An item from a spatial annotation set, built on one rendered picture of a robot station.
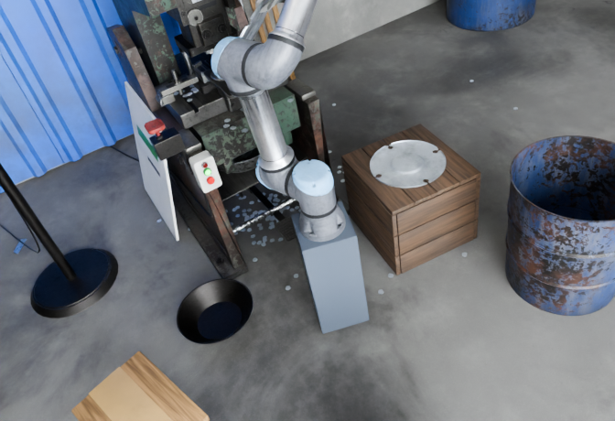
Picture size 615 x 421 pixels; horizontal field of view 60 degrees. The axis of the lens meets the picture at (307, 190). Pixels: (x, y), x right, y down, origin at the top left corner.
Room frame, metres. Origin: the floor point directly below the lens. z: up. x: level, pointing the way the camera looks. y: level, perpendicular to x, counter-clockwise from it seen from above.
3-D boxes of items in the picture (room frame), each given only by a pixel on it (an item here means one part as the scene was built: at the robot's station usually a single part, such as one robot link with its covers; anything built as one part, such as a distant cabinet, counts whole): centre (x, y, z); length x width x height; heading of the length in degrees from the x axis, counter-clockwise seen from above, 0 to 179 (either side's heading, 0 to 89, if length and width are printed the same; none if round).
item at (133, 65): (1.94, 0.55, 0.45); 0.92 x 0.12 x 0.90; 23
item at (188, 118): (1.92, 0.24, 0.68); 0.45 x 0.30 x 0.06; 113
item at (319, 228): (1.25, -0.02, 0.50); 0.15 x 0.15 x 0.10
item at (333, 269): (1.25, -0.02, 0.23); 0.18 x 0.18 x 0.45; 5
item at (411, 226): (1.59, -0.40, 0.18); 0.40 x 0.38 x 0.35; 16
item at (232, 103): (1.76, 0.18, 0.72); 0.25 x 0.14 x 0.14; 23
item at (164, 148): (1.59, 0.44, 0.62); 0.10 x 0.06 x 0.20; 113
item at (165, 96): (1.85, 0.40, 0.76); 0.17 x 0.06 x 0.10; 113
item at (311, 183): (1.26, -0.02, 0.62); 0.13 x 0.12 x 0.14; 42
